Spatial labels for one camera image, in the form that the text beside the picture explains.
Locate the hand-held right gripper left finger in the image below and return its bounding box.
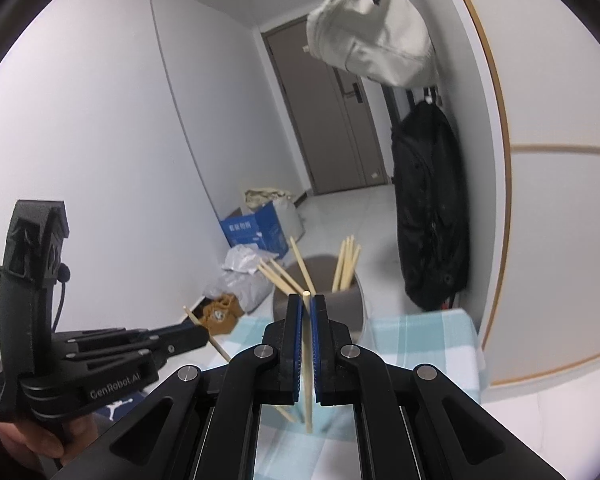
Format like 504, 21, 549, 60
50, 294, 303, 480

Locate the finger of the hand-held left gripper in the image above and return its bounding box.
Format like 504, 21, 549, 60
74, 340, 209, 368
74, 322, 209, 347

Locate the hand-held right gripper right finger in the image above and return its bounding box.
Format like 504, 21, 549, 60
310, 294, 563, 480

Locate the grey metal utensil holder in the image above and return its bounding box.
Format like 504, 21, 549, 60
271, 255, 372, 342

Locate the person's left hand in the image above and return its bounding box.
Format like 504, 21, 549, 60
0, 400, 103, 471

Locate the brown suede shoe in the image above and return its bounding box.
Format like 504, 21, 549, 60
201, 305, 237, 336
215, 296, 245, 318

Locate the grey plastic parcel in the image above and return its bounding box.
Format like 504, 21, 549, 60
222, 245, 271, 276
203, 270, 272, 311

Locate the dark blue shoebox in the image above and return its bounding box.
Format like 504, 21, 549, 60
92, 387, 146, 423

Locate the teal checked tablecloth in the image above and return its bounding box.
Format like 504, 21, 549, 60
200, 310, 482, 480

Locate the blue cardboard box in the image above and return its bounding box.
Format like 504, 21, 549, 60
219, 201, 290, 256

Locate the black backpack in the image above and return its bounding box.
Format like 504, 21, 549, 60
391, 102, 471, 312

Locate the grey door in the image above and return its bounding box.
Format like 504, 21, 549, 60
261, 16, 393, 196

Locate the white panel with gold trim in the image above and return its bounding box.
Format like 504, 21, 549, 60
440, 0, 600, 391

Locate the white canvas bag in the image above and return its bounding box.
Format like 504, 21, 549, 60
306, 0, 440, 88

